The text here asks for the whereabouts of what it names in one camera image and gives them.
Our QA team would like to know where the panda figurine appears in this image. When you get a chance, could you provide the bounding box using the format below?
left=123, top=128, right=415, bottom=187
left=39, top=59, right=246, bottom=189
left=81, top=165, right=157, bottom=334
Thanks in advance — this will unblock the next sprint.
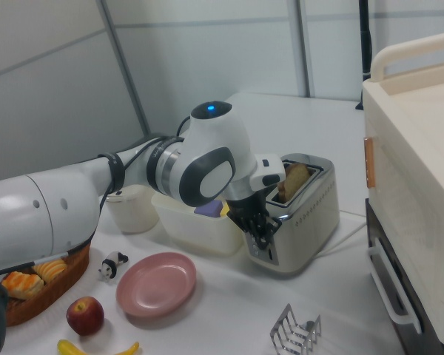
left=97, top=251, right=130, bottom=280

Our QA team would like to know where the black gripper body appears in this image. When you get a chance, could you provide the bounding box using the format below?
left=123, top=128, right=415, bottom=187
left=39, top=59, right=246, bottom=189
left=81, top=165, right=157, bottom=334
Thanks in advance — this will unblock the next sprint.
left=226, top=190, right=270, bottom=225

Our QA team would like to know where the black camera stand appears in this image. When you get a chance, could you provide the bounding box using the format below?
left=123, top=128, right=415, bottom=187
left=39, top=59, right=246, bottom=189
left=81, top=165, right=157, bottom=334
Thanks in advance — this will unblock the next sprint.
left=355, top=0, right=373, bottom=111

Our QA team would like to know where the white lidded canister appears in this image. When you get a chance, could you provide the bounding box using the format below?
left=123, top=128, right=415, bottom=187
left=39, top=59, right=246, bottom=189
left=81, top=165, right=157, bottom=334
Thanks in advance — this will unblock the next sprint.
left=104, top=184, right=161, bottom=235

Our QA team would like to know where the white plastic container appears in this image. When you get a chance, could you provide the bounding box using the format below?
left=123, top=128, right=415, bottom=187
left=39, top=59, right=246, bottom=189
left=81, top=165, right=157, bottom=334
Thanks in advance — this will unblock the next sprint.
left=150, top=192, right=246, bottom=257

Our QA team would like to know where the pink plate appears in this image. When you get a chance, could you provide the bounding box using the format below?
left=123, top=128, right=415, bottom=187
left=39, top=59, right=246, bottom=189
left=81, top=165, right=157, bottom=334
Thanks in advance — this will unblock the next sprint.
left=115, top=251, right=198, bottom=320

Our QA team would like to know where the yellow banana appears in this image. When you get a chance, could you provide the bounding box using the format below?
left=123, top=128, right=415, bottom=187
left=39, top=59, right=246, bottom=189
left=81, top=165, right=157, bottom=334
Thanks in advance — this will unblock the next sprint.
left=55, top=339, right=141, bottom=355

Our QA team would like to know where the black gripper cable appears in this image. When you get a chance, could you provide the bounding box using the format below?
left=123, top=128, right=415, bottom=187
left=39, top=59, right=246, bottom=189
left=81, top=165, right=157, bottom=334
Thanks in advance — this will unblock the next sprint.
left=95, top=115, right=192, bottom=208

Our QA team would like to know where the metal toast rack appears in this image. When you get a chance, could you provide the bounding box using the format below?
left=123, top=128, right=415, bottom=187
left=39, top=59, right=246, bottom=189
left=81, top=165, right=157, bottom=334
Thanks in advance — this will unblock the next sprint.
left=269, top=303, right=323, bottom=353

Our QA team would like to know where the brown wicker basket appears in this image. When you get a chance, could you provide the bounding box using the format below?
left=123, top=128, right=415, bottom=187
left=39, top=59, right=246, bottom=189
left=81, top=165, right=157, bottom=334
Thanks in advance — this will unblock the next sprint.
left=0, top=239, right=92, bottom=328

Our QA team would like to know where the white toaster power cord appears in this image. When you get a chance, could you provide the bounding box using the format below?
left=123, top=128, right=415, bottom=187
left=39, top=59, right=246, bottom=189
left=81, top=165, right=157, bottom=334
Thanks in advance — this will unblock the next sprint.
left=319, top=219, right=368, bottom=257

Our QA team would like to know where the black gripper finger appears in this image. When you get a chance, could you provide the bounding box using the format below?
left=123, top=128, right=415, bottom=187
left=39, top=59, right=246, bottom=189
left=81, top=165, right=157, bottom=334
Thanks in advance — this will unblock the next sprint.
left=239, top=214, right=270, bottom=253
left=264, top=215, right=283, bottom=243

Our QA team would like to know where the orange striped pastry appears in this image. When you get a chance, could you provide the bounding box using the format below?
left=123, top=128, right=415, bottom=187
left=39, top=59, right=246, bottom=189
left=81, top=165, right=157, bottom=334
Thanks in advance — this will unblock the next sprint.
left=0, top=270, right=46, bottom=301
left=32, top=258, right=68, bottom=284

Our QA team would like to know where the red apple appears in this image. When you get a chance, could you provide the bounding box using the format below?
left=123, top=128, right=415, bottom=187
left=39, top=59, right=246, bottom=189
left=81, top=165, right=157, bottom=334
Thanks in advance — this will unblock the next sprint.
left=65, top=296, right=106, bottom=337

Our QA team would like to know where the purple cube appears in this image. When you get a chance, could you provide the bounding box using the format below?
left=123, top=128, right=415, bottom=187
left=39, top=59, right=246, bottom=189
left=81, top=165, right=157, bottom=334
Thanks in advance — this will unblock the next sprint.
left=193, top=199, right=225, bottom=219

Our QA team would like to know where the bread slice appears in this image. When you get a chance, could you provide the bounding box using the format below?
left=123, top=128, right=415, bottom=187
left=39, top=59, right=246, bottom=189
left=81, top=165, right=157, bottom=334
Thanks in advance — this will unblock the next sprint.
left=277, top=162, right=314, bottom=205

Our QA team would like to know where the cream and chrome toaster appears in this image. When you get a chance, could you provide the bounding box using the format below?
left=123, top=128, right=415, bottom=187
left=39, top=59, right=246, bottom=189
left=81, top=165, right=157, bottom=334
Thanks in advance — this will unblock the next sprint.
left=245, top=152, right=341, bottom=277

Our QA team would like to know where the cream plastic cabinet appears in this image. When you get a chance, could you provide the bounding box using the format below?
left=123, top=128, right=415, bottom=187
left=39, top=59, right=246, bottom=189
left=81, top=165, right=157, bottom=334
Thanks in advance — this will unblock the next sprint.
left=361, top=32, right=444, bottom=349

